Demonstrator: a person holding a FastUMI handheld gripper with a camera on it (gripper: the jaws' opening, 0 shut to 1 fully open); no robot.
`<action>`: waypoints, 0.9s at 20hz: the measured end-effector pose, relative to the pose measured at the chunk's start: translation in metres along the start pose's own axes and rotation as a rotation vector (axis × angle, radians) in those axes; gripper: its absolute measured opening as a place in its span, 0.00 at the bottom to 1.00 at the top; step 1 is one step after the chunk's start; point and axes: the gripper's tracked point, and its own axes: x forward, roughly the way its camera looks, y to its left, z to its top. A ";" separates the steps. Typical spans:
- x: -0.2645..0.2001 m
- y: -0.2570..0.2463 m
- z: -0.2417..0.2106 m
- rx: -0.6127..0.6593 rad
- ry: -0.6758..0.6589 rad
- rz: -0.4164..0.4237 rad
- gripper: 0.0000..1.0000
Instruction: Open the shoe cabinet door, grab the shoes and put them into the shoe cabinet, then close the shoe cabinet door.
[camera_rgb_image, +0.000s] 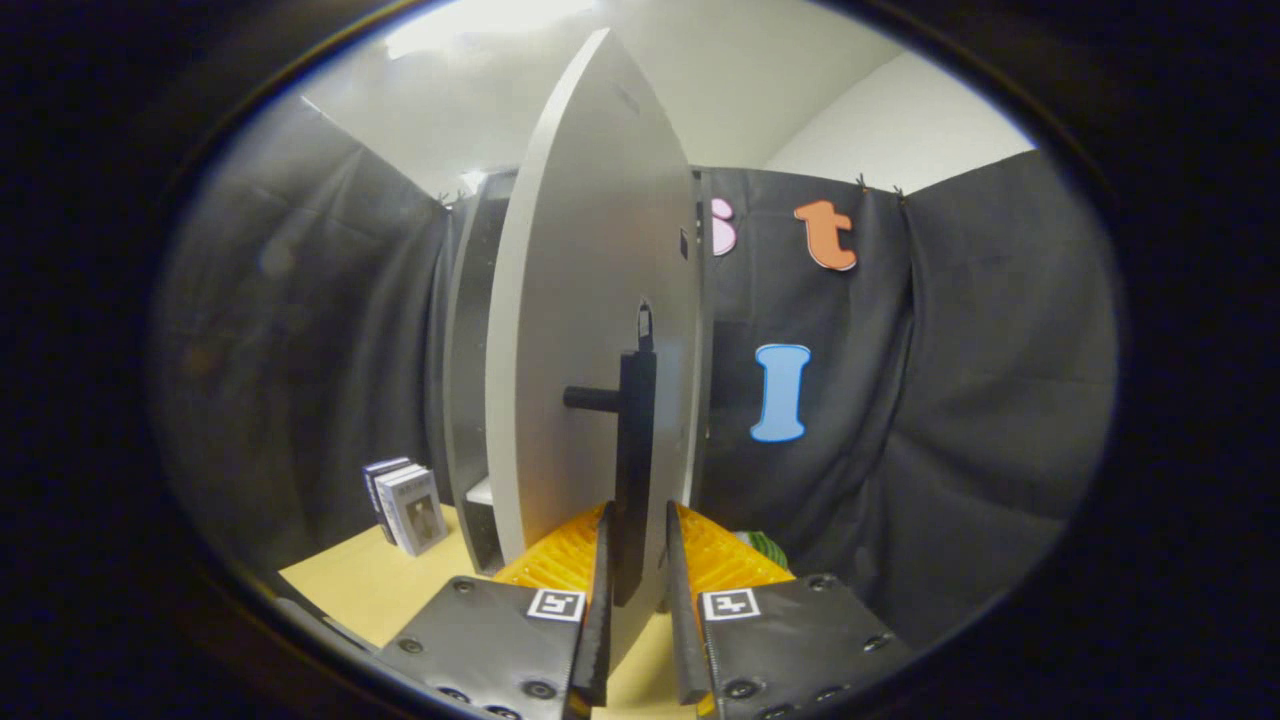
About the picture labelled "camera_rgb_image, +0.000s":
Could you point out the white shoe cabinet door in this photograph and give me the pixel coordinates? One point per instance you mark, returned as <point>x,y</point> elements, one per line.
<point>570,300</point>

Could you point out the dark grey shoe cabinet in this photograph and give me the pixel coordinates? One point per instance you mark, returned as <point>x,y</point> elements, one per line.
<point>468,350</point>

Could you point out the black backdrop cloth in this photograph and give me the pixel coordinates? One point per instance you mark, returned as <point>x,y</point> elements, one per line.
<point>960,400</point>

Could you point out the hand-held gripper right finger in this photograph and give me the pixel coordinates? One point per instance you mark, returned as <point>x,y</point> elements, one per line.
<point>681,610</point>

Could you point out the white printed box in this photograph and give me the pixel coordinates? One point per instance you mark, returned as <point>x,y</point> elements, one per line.
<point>378,480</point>
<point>420,512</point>

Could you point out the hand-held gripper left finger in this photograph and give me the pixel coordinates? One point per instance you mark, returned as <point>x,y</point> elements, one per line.
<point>601,600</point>

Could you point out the green striped object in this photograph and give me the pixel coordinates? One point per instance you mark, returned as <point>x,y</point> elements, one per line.
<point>765,548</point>

